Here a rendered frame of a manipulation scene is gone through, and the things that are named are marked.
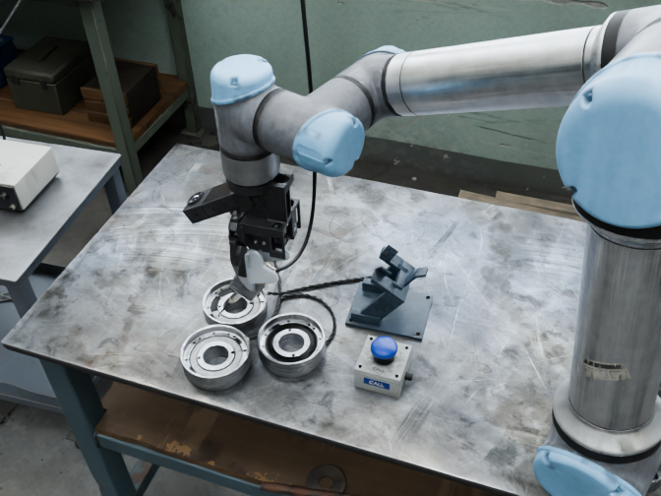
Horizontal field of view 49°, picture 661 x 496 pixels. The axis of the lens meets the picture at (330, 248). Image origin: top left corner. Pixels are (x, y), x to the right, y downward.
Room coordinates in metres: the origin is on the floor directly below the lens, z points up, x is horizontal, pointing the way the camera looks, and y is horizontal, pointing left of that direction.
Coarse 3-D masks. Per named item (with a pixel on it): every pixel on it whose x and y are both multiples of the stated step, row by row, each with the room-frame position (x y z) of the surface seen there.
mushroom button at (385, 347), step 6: (384, 336) 0.71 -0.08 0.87; (372, 342) 0.70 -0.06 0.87; (378, 342) 0.70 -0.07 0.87; (384, 342) 0.69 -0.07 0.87; (390, 342) 0.69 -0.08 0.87; (372, 348) 0.69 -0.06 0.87; (378, 348) 0.68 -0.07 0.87; (384, 348) 0.68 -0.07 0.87; (390, 348) 0.68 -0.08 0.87; (396, 348) 0.69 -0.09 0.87; (378, 354) 0.68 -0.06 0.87; (384, 354) 0.67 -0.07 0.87; (390, 354) 0.68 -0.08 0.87
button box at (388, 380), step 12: (372, 336) 0.73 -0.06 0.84; (408, 348) 0.71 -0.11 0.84; (360, 360) 0.69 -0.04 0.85; (372, 360) 0.69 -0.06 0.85; (384, 360) 0.68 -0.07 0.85; (396, 360) 0.68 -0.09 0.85; (408, 360) 0.69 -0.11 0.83; (360, 372) 0.67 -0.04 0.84; (372, 372) 0.66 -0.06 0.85; (384, 372) 0.66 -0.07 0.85; (396, 372) 0.66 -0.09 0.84; (408, 372) 0.68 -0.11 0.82; (360, 384) 0.67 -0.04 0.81; (372, 384) 0.66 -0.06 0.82; (384, 384) 0.66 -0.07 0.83; (396, 384) 0.65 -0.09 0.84; (396, 396) 0.65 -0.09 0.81
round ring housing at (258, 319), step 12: (216, 288) 0.86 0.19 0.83; (204, 300) 0.82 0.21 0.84; (240, 300) 0.84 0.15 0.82; (252, 300) 0.83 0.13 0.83; (264, 300) 0.83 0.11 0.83; (204, 312) 0.80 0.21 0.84; (264, 312) 0.80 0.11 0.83; (216, 324) 0.78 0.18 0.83; (228, 324) 0.77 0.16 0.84; (240, 324) 0.77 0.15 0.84; (252, 324) 0.78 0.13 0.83
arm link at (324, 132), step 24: (288, 96) 0.73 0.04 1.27; (312, 96) 0.73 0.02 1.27; (336, 96) 0.73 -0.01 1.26; (360, 96) 0.75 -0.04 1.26; (264, 120) 0.71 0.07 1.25; (288, 120) 0.70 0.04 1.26; (312, 120) 0.69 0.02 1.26; (336, 120) 0.68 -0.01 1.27; (360, 120) 0.73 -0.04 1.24; (264, 144) 0.71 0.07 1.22; (288, 144) 0.68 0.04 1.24; (312, 144) 0.67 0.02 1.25; (336, 144) 0.66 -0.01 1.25; (360, 144) 0.70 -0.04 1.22; (312, 168) 0.67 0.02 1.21; (336, 168) 0.66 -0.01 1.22
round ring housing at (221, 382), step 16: (192, 336) 0.75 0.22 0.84; (208, 336) 0.76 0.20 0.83; (224, 336) 0.76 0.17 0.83; (240, 336) 0.75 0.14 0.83; (208, 352) 0.73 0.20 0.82; (224, 352) 0.74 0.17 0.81; (208, 368) 0.69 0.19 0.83; (224, 368) 0.69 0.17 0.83; (240, 368) 0.69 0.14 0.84; (208, 384) 0.67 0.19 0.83; (224, 384) 0.67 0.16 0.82
